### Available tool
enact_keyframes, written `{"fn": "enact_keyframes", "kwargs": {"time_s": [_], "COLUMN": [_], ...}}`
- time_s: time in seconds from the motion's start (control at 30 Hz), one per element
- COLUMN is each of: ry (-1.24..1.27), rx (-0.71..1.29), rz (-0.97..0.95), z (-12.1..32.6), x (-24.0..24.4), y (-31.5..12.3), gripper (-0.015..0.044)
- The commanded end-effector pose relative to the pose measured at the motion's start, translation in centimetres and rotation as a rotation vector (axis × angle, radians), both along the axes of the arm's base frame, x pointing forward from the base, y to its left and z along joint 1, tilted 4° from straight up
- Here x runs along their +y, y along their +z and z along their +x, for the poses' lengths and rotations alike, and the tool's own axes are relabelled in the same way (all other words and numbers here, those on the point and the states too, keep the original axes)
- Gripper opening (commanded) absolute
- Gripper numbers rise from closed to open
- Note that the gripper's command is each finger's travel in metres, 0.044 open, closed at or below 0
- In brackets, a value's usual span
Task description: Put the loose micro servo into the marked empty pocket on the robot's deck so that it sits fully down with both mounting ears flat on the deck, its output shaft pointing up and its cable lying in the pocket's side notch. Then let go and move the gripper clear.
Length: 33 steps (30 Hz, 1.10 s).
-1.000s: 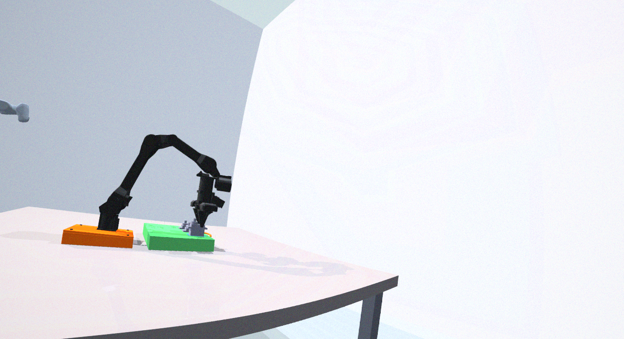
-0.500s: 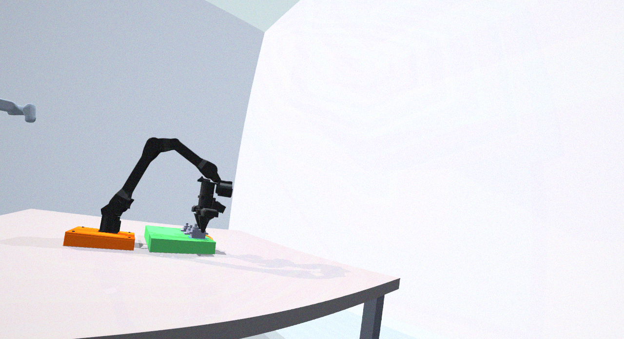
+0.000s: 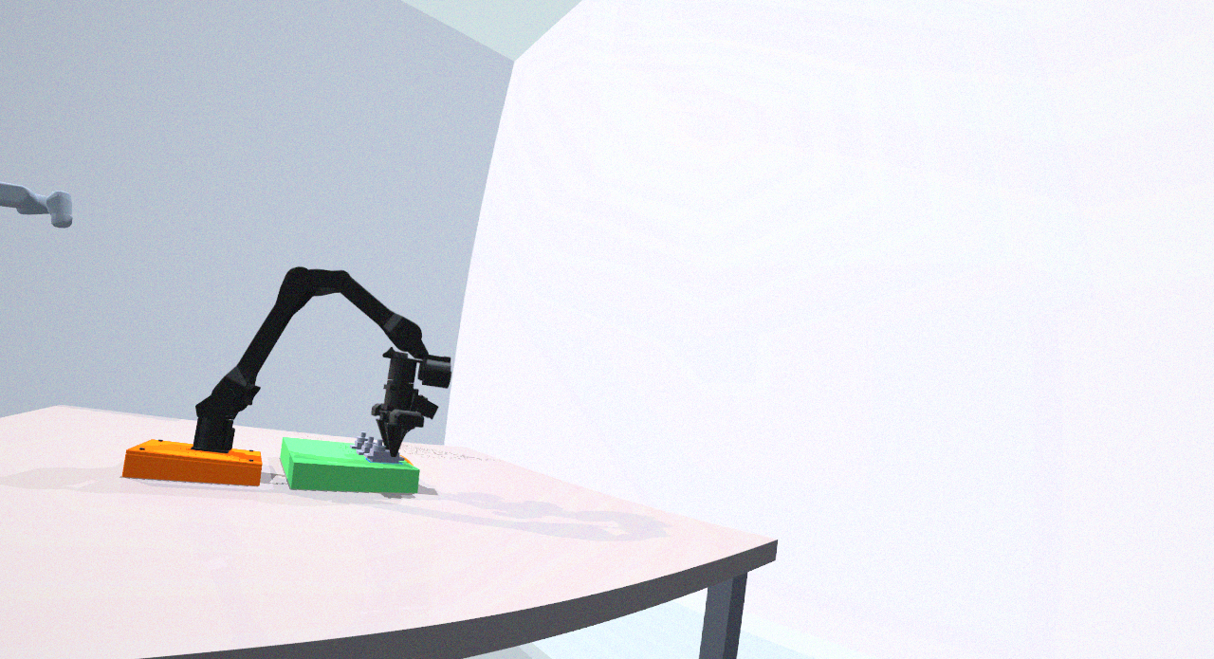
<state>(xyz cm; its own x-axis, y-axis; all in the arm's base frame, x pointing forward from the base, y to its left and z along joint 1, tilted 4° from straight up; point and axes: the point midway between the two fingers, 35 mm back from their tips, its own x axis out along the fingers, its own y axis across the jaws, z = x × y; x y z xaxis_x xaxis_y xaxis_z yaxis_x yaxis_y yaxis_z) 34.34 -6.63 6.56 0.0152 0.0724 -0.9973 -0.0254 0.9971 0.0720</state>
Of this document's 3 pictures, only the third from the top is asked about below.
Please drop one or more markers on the green flat plate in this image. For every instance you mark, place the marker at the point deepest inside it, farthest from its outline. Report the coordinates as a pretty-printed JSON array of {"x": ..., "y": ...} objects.
[{"x": 326, "y": 465}]

